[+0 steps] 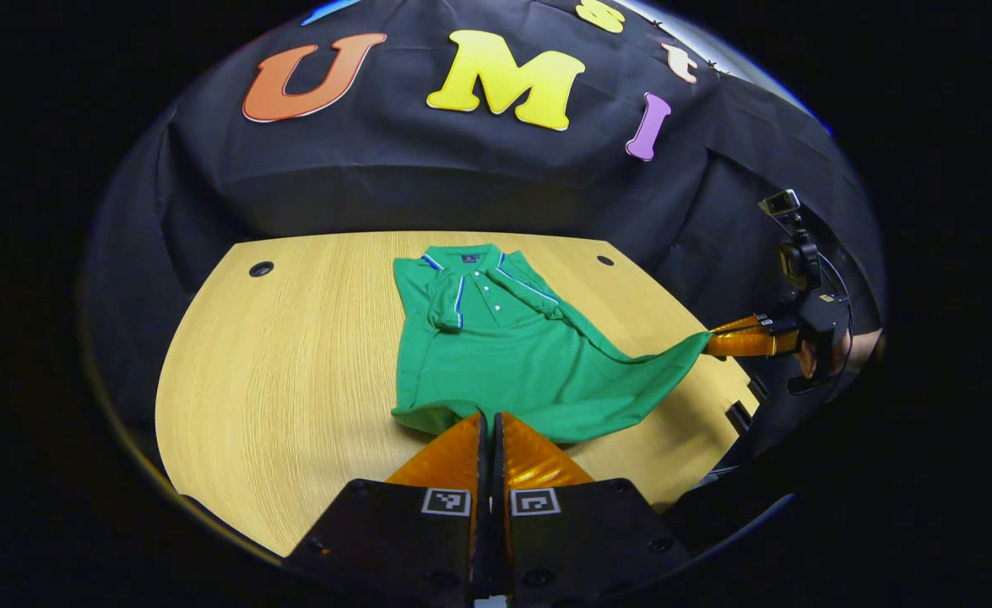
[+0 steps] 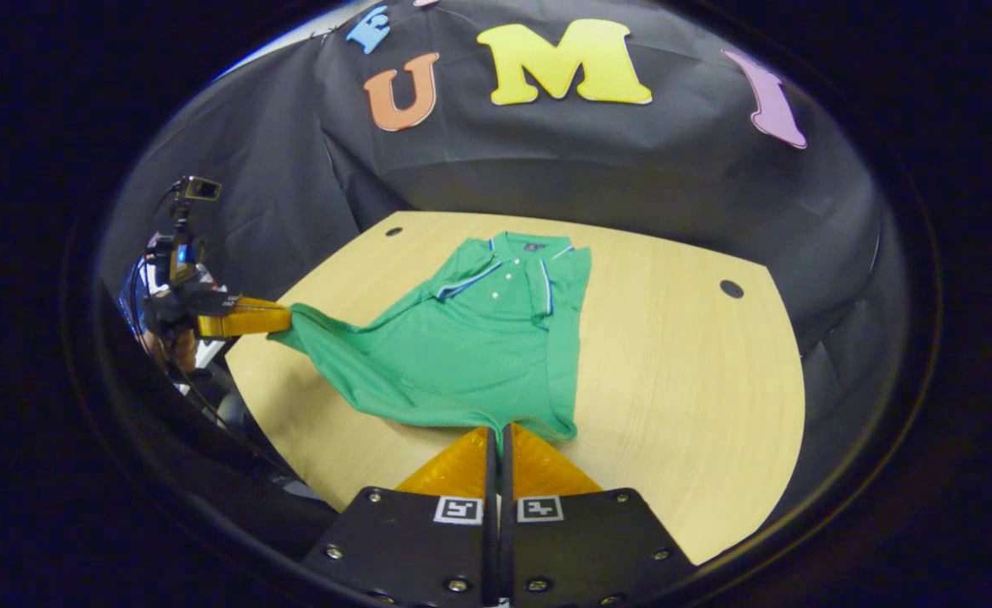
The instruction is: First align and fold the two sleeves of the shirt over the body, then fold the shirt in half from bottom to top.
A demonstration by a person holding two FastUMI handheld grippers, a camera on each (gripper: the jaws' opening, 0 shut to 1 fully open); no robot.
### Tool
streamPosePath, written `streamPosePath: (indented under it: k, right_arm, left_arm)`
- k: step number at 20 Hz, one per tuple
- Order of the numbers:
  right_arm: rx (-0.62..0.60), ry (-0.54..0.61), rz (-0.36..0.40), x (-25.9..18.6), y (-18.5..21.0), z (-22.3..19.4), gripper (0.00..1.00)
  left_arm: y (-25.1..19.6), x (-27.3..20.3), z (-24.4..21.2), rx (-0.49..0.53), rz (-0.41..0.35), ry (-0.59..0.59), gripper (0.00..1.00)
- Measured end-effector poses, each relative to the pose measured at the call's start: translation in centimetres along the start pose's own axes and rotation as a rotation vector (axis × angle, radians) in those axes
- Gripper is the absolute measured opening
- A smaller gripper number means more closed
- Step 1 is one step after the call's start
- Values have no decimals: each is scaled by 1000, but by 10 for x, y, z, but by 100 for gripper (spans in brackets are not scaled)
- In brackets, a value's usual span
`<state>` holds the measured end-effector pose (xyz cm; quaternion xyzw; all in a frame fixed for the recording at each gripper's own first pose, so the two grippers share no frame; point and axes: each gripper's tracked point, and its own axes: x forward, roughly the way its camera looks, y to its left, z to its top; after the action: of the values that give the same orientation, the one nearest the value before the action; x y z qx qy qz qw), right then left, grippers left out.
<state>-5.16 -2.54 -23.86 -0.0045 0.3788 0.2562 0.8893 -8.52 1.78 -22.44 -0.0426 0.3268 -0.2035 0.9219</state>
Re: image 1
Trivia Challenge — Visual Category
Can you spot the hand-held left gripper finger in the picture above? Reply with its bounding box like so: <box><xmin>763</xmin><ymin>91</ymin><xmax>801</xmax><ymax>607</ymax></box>
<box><xmin>492</xmin><ymin>411</ymin><xmax>696</xmax><ymax>608</ymax></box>
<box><xmin>285</xmin><ymin>411</ymin><xmax>491</xmax><ymax>608</ymax></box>

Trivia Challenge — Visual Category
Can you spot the green T-shirt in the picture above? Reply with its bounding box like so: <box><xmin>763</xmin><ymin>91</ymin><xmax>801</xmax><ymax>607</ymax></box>
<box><xmin>391</xmin><ymin>243</ymin><xmax>713</xmax><ymax>445</ymax></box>

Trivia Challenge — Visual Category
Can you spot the row of black cloth clips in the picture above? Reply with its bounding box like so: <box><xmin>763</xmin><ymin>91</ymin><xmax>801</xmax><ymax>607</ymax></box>
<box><xmin>631</xmin><ymin>13</ymin><xmax>733</xmax><ymax>77</ymax></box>

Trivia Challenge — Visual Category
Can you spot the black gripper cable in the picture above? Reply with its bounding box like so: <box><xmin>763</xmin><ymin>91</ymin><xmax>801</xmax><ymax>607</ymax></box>
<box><xmin>816</xmin><ymin>252</ymin><xmax>856</xmax><ymax>310</ymax></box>

